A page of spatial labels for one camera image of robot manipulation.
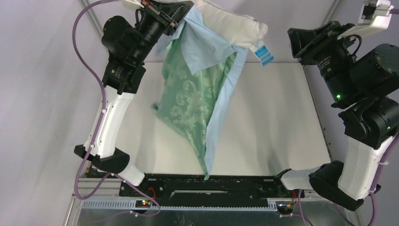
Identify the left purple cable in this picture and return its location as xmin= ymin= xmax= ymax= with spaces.
xmin=72 ymin=0 xmax=161 ymax=218

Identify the light blue pillowcase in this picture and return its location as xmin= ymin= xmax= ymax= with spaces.
xmin=156 ymin=8 xmax=248 ymax=179

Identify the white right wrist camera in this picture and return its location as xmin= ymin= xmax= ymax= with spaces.
xmin=337 ymin=0 xmax=399 ymax=40

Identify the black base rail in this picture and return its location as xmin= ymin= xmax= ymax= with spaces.
xmin=138 ymin=174 xmax=304 ymax=209

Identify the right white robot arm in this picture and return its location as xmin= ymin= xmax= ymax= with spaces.
xmin=273 ymin=21 xmax=399 ymax=211

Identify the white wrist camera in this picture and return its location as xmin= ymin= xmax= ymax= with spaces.
xmin=337 ymin=0 xmax=399 ymax=40
xmin=121 ymin=0 xmax=146 ymax=10

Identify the purple cable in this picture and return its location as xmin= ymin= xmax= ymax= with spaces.
xmin=293 ymin=8 xmax=399 ymax=226
xmin=72 ymin=0 xmax=161 ymax=218

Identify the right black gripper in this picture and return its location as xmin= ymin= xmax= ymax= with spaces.
xmin=287 ymin=19 xmax=358 ymax=105

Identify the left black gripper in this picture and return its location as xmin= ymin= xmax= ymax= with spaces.
xmin=129 ymin=0 xmax=192 ymax=64

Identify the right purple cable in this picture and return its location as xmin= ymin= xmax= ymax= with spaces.
xmin=293 ymin=8 xmax=399 ymax=226

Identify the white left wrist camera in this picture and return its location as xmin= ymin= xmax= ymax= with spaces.
xmin=121 ymin=0 xmax=146 ymax=10

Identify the white pillow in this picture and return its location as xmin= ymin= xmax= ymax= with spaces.
xmin=193 ymin=0 xmax=274 ymax=66

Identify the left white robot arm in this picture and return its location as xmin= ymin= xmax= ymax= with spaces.
xmin=74 ymin=0 xmax=194 ymax=196

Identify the aluminium frame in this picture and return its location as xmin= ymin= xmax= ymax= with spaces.
xmin=64 ymin=0 xmax=365 ymax=226

